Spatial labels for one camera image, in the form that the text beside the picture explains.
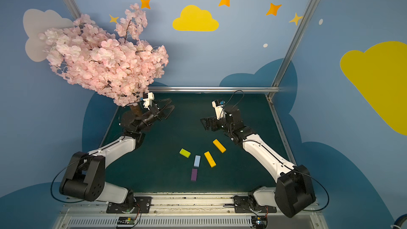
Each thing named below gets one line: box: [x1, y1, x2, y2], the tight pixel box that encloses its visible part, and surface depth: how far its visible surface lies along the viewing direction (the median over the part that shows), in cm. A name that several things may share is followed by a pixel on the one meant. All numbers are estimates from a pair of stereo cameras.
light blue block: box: [193, 154, 201, 168], surface depth 90 cm
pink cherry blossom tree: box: [38, 3, 169, 118], surface depth 67 cm
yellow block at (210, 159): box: [204, 151, 217, 169], surface depth 90 cm
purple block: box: [190, 168, 198, 182], surface depth 85 cm
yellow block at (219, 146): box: [212, 138, 227, 154], surface depth 96 cm
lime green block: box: [179, 147, 192, 159], surface depth 92 cm
